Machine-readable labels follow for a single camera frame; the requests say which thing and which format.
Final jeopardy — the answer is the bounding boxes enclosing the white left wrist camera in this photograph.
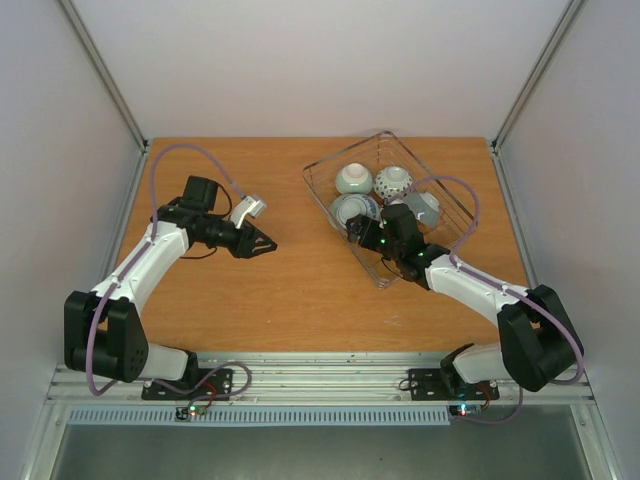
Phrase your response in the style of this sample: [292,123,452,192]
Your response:
[229,195,267,229]

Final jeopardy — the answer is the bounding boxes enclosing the metal wire dish rack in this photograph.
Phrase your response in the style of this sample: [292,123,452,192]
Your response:
[301,130,476,290]

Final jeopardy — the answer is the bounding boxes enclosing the controller board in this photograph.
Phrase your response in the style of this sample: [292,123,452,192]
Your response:
[174,405,208,421]
[449,403,489,418]

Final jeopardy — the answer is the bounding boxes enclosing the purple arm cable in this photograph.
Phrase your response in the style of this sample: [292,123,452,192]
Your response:
[387,174,586,425]
[87,143,254,397]

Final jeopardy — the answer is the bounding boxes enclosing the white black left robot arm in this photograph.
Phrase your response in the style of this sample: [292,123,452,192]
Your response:
[64,176,277,398]

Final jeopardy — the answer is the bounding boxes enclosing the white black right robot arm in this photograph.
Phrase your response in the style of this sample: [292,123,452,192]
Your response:
[346,204,584,397]

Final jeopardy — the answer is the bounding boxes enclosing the pink patterned bowl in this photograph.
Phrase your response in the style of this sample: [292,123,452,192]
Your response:
[373,166,413,200]

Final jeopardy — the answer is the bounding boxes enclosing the left controller board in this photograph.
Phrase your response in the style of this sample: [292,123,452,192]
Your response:
[174,405,208,421]

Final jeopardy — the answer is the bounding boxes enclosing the aluminium frame rails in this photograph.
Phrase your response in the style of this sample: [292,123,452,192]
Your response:
[1,1,639,479]

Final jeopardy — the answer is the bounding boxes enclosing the grey speckled bowl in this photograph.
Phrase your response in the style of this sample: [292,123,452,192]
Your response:
[403,192,440,229]

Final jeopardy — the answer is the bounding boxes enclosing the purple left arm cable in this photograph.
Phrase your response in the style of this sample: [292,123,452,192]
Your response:
[87,143,254,397]

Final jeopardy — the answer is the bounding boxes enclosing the grey slotted cable duct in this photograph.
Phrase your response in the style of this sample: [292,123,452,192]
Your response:
[67,406,450,427]

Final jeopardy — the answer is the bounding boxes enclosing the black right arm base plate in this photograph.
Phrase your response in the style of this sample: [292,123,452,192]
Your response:
[408,368,500,401]

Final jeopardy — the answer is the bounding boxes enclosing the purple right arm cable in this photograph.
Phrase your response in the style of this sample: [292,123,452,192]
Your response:
[387,174,586,425]

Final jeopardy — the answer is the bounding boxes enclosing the blue floral white bowl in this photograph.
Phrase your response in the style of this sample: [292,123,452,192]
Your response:
[330,193,381,228]

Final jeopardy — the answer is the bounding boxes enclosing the pale green bowl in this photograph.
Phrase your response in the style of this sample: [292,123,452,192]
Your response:
[334,162,373,194]

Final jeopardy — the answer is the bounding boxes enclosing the right controller board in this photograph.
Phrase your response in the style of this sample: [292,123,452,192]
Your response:
[449,403,489,418]

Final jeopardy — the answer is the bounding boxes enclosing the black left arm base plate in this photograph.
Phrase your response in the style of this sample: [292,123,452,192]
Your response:
[141,368,233,401]

